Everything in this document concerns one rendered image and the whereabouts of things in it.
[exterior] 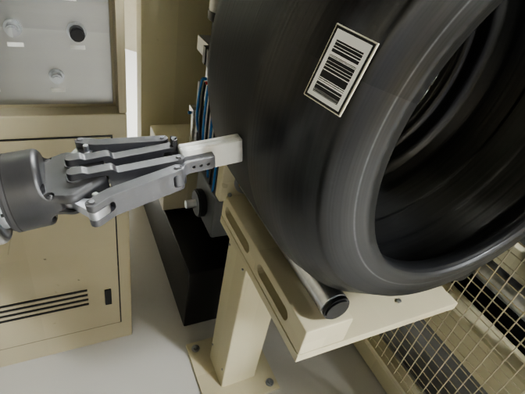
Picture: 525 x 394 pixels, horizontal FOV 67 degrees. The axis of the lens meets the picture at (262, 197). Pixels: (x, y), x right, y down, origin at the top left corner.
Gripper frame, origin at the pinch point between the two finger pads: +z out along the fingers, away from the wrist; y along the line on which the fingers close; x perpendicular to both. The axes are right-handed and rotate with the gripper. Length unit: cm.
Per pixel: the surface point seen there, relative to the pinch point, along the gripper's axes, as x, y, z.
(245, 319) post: 79, 28, 17
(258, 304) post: 74, 28, 21
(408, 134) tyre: 16, 16, 47
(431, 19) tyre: -16.2, -12.5, 13.9
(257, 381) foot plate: 116, 25, 21
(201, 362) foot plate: 113, 39, 5
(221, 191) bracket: 26.4, 25.2, 9.6
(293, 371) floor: 119, 25, 36
